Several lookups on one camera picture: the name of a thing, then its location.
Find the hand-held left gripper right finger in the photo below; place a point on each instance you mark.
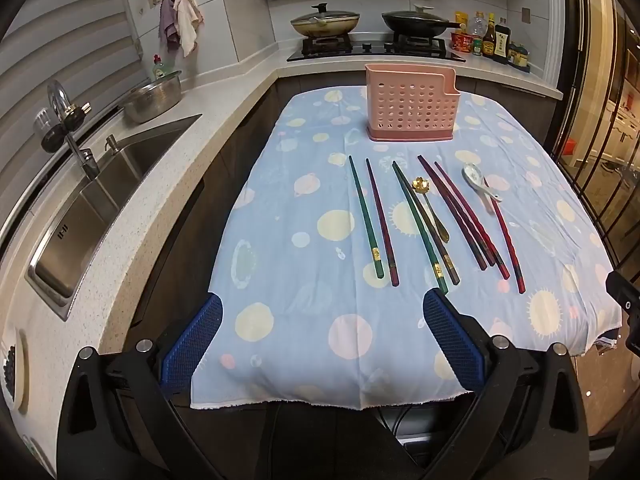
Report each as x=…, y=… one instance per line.
x=452, y=340

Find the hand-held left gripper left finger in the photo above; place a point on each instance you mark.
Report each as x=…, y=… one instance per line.
x=192, y=345

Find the dark brown chopstick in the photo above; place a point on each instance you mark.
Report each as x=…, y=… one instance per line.
x=434, y=242

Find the green chopstick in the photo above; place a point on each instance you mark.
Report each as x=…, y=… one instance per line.
x=364, y=215
x=417, y=225

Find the pink perforated utensil holder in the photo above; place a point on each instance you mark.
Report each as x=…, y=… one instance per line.
x=400, y=105

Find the blue printed tablecloth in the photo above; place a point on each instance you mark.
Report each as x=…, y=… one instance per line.
x=300, y=285

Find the stainless steel sink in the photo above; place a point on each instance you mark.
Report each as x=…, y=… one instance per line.
x=75, y=240

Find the gold flower spoon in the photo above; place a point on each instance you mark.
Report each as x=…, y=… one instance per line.
x=419, y=186

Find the white ceramic spoon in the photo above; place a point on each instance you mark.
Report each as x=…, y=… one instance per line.
x=471, y=174

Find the white oval dish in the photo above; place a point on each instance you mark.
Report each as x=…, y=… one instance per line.
x=20, y=360

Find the glass sliding door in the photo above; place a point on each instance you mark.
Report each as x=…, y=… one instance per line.
x=600, y=110

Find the chrome sink soap dispenser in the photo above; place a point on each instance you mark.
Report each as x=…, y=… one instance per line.
x=111, y=144

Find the chrome faucet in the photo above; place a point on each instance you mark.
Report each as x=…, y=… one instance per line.
x=80, y=157

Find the stainless steel bowl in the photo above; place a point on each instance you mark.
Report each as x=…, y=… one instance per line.
x=150, y=100

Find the white kitchen counter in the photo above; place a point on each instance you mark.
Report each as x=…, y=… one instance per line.
x=225, y=90

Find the small dark condiment jar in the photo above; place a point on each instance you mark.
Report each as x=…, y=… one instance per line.
x=520, y=55

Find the dark soy sauce bottle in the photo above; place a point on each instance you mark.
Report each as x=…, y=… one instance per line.
x=502, y=42

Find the green dish soap bottle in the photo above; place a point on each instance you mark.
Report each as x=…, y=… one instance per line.
x=161, y=67

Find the small green-lid jar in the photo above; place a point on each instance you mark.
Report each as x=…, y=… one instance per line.
x=478, y=47

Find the brown sauce bottle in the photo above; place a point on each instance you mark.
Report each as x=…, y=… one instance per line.
x=489, y=37

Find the red noodle cup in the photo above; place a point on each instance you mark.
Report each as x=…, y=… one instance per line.
x=461, y=42

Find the black gas stove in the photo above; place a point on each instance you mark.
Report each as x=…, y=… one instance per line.
x=375, y=50

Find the clear plastic bottle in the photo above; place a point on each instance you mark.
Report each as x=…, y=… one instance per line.
x=478, y=25

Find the yellow seasoning packet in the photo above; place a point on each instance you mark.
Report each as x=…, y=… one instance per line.
x=459, y=20

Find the black wok with lid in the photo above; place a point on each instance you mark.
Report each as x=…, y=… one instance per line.
x=415, y=24

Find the white hanging cloth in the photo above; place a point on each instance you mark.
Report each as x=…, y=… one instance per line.
x=186, y=25

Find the purple hanging cloth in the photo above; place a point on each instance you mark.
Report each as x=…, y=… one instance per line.
x=167, y=25

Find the white window blinds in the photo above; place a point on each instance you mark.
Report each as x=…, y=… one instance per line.
x=60, y=50

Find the beige wok with lid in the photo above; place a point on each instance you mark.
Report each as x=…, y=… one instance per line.
x=325, y=22

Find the grey wall outlet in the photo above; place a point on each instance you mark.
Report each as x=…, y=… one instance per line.
x=525, y=15

